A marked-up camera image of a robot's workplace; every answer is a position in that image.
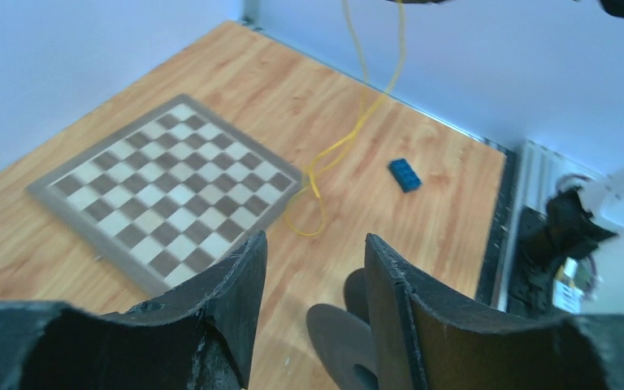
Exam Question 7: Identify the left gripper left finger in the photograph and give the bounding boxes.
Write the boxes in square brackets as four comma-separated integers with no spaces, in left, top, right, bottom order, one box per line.
[0,232,267,389]

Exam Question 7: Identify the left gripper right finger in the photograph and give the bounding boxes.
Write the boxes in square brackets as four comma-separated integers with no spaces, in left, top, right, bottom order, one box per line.
[364,234,624,389]

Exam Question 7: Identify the black cable spool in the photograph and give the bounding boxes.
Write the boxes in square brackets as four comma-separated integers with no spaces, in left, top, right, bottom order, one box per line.
[305,268,379,390]

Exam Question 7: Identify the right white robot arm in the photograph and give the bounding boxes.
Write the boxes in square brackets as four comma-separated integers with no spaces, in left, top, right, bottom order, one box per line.
[507,168,624,319]

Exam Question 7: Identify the wooden chessboard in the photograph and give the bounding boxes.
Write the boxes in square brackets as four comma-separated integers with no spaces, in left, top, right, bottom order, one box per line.
[28,94,301,296]

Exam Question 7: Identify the blue toy brick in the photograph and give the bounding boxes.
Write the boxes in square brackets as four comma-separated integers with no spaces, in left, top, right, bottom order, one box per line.
[388,158,422,193]

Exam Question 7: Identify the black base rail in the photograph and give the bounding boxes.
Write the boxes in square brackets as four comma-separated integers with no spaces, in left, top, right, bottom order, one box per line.
[474,150,518,306]

